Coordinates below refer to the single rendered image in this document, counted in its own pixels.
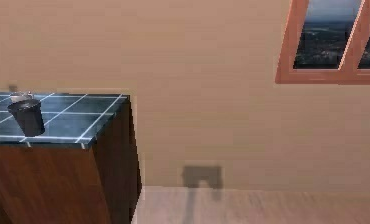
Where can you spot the brown cabinet with tiled top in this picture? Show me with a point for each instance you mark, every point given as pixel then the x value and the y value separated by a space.
pixel 53 180

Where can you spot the black cup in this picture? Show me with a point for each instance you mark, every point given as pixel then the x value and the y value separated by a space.
pixel 27 116

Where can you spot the brown framed window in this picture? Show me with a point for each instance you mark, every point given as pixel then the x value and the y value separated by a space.
pixel 326 40

